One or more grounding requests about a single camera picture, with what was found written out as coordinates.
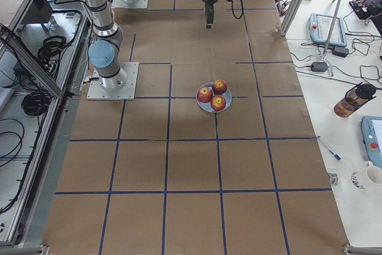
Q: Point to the red apple plate far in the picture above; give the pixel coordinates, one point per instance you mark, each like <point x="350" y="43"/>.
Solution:
<point x="219" y="86"/>

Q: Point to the red apple plate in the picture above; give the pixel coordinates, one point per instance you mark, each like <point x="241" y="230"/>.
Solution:
<point x="218" y="103"/>
<point x="204" y="95"/>
<point x="219" y="86"/>

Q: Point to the red apple plate left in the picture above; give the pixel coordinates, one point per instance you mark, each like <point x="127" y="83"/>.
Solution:
<point x="204" y="95"/>

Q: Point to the red apple plate near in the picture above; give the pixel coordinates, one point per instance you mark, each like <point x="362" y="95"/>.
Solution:
<point x="218" y="103"/>

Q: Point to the light blue plate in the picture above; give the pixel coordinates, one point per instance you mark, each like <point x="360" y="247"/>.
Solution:
<point x="207" y="107"/>

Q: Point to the teach pendant blue grey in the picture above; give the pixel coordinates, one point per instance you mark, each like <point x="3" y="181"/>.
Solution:
<point x="319" y="26"/>

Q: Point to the black power adapter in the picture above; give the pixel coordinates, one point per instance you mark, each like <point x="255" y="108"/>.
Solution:
<point x="319" y="67"/>

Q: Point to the metal rod green tip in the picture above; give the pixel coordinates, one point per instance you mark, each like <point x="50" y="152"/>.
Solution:
<point x="323" y="56"/>

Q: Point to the glass teapot black lid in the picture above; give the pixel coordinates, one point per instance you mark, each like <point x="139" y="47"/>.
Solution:
<point x="354" y="99"/>

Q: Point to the blue white pen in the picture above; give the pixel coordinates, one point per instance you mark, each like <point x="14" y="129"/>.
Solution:
<point x="329" y="149"/>

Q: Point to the white mug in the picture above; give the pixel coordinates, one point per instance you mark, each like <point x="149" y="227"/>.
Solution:
<point x="368" y="177"/>

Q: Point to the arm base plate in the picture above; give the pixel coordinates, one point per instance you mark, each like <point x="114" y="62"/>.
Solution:
<point x="120" y="87"/>
<point x="130" y="4"/>

